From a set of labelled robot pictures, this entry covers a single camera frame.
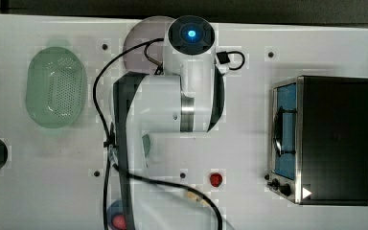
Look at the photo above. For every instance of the black toaster oven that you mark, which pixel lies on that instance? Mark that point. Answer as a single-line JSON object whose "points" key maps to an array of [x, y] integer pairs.
{"points": [[319, 141]]}

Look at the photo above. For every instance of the red strawberry toy in bowl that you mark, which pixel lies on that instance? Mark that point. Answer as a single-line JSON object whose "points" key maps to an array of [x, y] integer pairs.
{"points": [[119, 222]]}

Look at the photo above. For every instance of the green perforated colander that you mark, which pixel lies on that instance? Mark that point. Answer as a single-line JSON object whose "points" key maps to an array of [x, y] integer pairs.
{"points": [[56, 87]]}

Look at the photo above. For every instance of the peeled banana toy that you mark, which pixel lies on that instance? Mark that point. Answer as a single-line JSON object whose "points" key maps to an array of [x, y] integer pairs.
{"points": [[196, 198]]}

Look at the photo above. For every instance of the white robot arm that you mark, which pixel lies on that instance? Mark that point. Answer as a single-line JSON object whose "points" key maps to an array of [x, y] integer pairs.
{"points": [[187, 97]]}

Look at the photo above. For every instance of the green metal mug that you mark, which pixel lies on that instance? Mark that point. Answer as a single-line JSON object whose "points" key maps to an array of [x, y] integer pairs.
{"points": [[146, 144]]}

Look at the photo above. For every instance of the blue bowl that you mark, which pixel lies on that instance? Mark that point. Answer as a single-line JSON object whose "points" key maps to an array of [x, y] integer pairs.
{"points": [[116, 208]]}

